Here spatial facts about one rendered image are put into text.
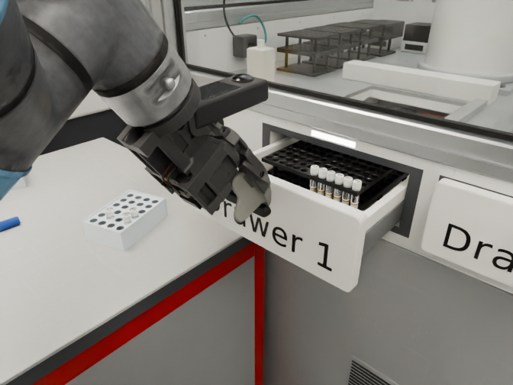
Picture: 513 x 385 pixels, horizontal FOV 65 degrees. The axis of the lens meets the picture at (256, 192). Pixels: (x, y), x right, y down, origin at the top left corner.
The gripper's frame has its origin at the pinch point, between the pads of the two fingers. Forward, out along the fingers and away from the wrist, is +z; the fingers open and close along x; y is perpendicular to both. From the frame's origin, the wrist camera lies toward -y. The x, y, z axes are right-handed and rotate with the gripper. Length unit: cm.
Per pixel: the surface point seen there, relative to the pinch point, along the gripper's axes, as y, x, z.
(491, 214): -12.7, 24.2, 9.7
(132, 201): 8.3, -29.4, 8.8
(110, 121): -11, -82, 26
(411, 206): -12.0, 14.1, 13.7
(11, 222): 23.5, -42.3, 0.7
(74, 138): 0, -82, 21
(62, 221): 18.3, -37.9, 5.8
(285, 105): -18.0, -9.9, 5.9
